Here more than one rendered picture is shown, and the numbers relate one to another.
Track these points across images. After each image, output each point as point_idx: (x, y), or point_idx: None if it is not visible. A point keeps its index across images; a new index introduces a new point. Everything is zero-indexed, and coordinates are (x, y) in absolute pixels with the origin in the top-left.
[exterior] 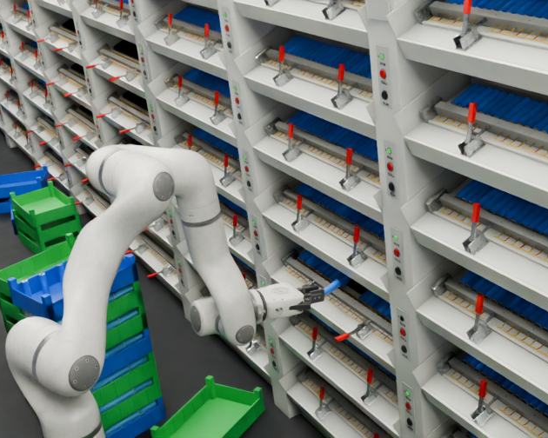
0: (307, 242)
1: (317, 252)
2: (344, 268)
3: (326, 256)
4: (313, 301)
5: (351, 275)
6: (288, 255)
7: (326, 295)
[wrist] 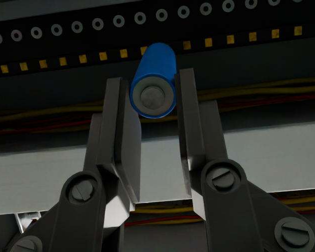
0: (305, 189)
1: (247, 169)
2: (59, 190)
3: (176, 184)
4: (85, 169)
5: (22, 181)
6: None
7: (135, 73)
